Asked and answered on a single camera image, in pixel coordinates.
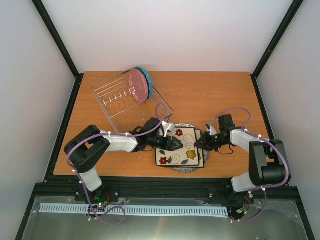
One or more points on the black aluminium frame rail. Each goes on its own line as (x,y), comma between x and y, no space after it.
(209,190)

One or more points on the grey speckled round plate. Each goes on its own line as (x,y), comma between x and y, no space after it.
(185,170)

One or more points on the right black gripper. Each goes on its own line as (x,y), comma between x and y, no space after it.
(204,144)

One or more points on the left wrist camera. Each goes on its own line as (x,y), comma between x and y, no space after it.
(167,127)

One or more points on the light blue cable duct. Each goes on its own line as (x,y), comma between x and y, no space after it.
(137,210)

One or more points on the blue polka dot plate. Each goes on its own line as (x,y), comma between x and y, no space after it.
(148,79)

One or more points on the chrome wire dish rack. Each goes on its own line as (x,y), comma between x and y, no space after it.
(122,110)

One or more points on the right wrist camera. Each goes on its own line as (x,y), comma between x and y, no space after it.
(225,125)

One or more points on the white square floral plate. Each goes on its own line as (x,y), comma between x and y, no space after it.
(178,150)

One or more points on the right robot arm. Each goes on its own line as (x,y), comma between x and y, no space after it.
(267,165)

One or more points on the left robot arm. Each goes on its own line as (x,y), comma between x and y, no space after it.
(86,149)

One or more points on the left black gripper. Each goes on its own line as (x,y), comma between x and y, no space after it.
(172,145)

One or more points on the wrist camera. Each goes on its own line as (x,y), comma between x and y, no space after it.
(167,127)
(225,125)

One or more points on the pink polka dot plate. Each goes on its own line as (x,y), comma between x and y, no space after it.
(138,85)

